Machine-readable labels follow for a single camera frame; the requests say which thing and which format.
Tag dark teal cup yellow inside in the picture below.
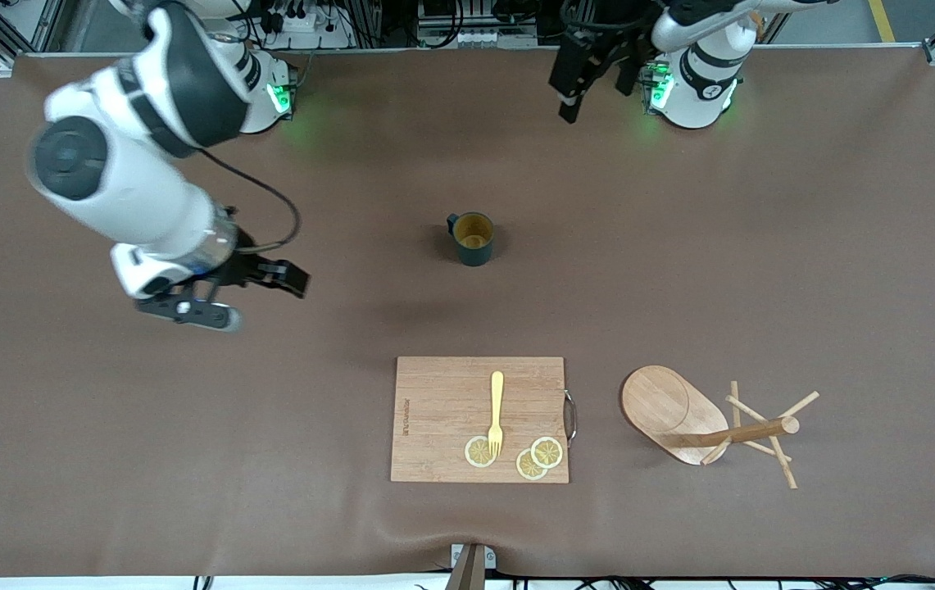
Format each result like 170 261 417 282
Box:
446 211 495 267

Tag grey electronics rack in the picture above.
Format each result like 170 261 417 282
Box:
416 0 539 48

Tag wooden mug tree rack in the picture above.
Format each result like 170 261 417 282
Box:
620 365 820 491

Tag brown table mat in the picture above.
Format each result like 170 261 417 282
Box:
0 48 935 579

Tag yellow plastic fork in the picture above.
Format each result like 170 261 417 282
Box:
487 370 506 460

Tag white power strip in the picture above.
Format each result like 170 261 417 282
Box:
258 10 353 50

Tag lemon slice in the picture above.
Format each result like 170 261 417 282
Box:
465 435 498 469
530 436 565 470
515 447 549 482

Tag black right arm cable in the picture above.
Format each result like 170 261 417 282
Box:
188 146 302 251

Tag wooden cutting board metal handle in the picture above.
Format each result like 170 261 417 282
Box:
390 356 579 484

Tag aluminium camera mast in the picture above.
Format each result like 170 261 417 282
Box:
444 542 497 590

